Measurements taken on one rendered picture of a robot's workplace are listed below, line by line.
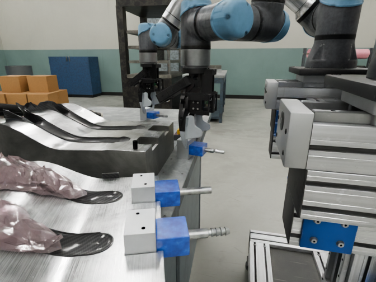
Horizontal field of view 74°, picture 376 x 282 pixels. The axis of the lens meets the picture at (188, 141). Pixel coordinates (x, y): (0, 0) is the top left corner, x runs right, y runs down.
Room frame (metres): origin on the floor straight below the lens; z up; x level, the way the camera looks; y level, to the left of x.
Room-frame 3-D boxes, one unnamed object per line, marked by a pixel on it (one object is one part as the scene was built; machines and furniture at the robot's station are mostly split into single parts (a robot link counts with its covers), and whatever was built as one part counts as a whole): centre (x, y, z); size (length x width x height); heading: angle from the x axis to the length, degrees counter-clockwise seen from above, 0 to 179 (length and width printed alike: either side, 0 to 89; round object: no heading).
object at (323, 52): (0.87, -0.47, 1.09); 0.15 x 0.15 x 0.10
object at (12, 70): (6.58, 4.27, 0.44); 0.59 x 0.59 x 0.88
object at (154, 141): (0.54, 0.10, 0.87); 0.05 x 0.05 x 0.04; 81
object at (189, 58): (0.67, -0.02, 1.07); 0.08 x 0.08 x 0.05
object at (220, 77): (5.17, -0.41, 0.46); 1.90 x 0.70 x 0.92; 170
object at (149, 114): (1.10, 0.15, 0.83); 0.13 x 0.05 x 0.05; 60
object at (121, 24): (5.37, 0.62, 1.03); 1.54 x 0.94 x 2.06; 170
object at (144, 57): (1.11, 0.17, 1.07); 0.08 x 0.08 x 0.05
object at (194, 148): (0.66, -0.04, 0.83); 0.13 x 0.05 x 0.05; 67
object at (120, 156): (0.64, 0.31, 0.87); 0.50 x 0.26 x 0.14; 81
